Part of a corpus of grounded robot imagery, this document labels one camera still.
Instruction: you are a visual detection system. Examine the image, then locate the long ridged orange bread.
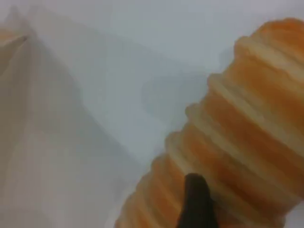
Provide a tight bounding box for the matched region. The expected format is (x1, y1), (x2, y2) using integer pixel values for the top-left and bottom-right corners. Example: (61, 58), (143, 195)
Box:
(114, 18), (304, 228)

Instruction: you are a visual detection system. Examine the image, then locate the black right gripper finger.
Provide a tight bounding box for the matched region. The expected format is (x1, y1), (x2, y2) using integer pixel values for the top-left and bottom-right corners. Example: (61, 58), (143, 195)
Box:
(177, 172), (218, 228)

